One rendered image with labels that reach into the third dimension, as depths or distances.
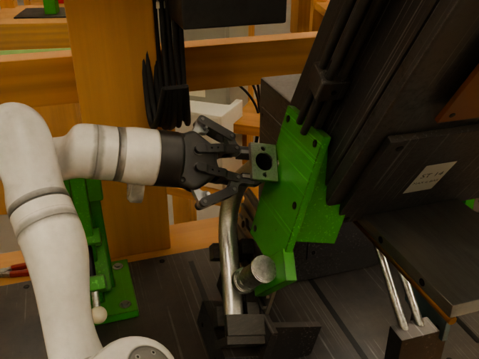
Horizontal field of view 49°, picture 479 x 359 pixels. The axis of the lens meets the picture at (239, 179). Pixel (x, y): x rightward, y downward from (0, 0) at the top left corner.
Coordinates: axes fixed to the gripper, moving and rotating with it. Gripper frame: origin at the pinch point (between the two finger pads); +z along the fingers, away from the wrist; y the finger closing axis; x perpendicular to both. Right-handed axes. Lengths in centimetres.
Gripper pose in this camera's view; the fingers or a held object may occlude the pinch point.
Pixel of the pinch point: (250, 167)
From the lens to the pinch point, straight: 75.7
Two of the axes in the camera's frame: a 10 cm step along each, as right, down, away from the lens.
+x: -3.9, 3.0, 8.7
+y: -0.5, -9.5, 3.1
